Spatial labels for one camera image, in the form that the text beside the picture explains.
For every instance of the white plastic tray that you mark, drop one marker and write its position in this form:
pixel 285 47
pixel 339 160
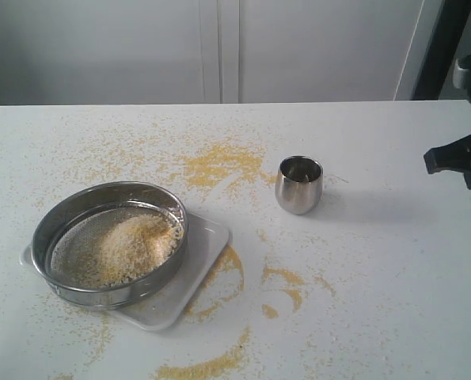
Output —
pixel 206 241

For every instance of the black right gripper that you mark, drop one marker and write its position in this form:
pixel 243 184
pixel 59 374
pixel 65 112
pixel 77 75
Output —
pixel 455 157

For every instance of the round stainless steel sieve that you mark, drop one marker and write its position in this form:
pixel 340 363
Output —
pixel 115 196

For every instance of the yellow grain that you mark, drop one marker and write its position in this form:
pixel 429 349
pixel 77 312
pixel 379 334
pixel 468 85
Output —
pixel 114 248

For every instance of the stainless steel cup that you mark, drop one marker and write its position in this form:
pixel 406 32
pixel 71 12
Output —
pixel 299 184

